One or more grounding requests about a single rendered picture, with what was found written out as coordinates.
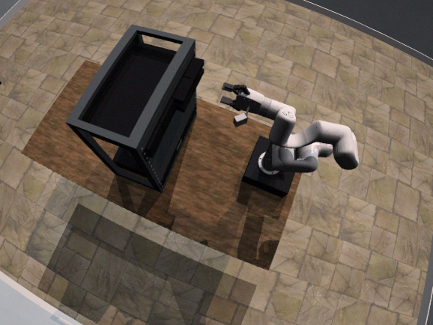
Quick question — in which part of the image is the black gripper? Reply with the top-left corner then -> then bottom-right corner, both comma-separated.
220,82 -> 265,115

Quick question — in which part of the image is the black metal rack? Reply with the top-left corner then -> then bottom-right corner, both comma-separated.
65,25 -> 205,193

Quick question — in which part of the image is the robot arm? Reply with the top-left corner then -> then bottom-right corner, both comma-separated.
258,97 -> 359,175

